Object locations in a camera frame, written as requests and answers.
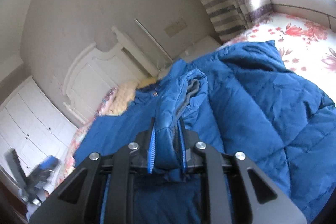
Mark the white bedside table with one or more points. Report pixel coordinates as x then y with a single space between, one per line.
202 47

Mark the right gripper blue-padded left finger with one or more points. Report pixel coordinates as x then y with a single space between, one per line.
145 158

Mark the peach checked pillow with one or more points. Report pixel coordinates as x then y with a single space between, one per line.
124 96

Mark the yellow pillow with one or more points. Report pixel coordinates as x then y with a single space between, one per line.
146 82

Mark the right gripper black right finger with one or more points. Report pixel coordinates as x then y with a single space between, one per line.
187 141

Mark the floral bed sheet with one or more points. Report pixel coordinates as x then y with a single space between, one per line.
306 48

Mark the white wardrobe with knobs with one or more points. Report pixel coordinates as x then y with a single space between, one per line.
35 128

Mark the blue puffer jacket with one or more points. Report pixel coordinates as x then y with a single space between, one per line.
240 98

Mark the white wooden headboard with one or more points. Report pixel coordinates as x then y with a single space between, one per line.
94 72

